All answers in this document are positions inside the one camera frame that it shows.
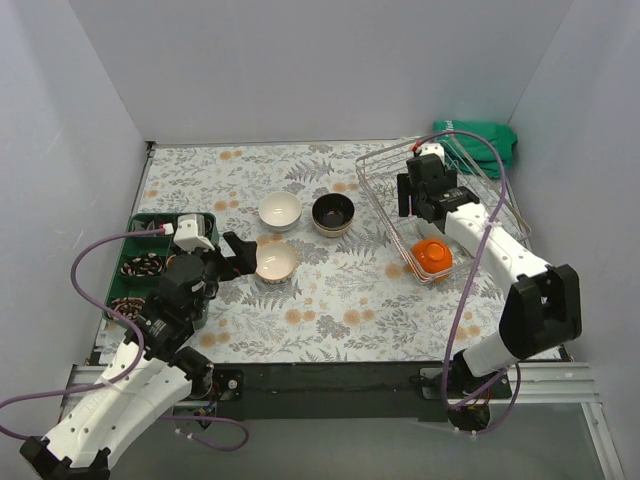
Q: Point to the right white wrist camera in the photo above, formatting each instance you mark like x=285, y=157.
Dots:
x=429, y=148

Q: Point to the white blue striped bowl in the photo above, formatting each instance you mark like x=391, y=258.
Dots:
x=276, y=262

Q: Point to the beige gold dotted bowl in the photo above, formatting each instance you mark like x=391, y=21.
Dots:
x=333, y=211

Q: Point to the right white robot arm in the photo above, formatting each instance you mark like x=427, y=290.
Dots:
x=542, y=302

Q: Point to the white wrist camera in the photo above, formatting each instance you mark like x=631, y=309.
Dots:
x=429, y=148
x=190, y=232

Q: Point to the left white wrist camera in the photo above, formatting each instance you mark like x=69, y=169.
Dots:
x=190, y=232

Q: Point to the plain white bowl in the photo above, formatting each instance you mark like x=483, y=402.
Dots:
x=280, y=211

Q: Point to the aluminium frame rail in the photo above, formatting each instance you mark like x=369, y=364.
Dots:
x=541, y=383

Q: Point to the floral tablecloth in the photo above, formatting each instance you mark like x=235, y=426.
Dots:
x=350, y=299

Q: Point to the clear plastic bag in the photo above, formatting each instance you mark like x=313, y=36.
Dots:
x=146, y=227

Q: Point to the green compartment tray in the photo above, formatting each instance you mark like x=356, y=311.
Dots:
x=142, y=261

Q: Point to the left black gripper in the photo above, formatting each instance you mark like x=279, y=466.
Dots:
x=220, y=259

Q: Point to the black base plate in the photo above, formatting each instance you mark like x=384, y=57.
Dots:
x=302, y=391

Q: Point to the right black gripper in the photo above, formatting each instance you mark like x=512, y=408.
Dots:
x=406, y=195

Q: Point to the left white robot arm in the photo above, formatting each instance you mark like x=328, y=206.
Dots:
x=152, y=369

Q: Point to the orange plastic bowl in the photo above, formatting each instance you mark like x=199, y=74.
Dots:
x=434, y=258

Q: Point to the metal wire dish rack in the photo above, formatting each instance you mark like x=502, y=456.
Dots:
x=377, y=174

